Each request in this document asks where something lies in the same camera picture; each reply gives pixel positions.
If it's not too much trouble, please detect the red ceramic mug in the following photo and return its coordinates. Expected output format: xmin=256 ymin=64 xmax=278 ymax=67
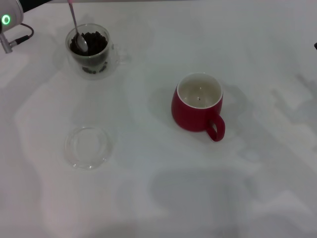
xmin=170 ymin=72 xmax=226 ymax=142

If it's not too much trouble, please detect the pink handled metal spoon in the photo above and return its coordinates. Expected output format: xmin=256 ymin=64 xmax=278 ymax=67
xmin=67 ymin=0 xmax=89 ymax=53

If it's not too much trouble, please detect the dark coffee beans pile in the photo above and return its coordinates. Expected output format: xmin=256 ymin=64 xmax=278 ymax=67
xmin=69 ymin=31 xmax=108 ymax=57

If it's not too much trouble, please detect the clear glass saucer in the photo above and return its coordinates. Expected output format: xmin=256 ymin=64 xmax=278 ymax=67
xmin=64 ymin=126 xmax=114 ymax=171

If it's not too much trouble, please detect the clear double-wall glass cup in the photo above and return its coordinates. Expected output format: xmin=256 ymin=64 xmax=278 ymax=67
xmin=65 ymin=23 xmax=131 ymax=80

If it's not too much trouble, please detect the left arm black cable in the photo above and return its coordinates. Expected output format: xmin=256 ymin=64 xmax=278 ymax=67
xmin=9 ymin=22 xmax=35 ymax=47

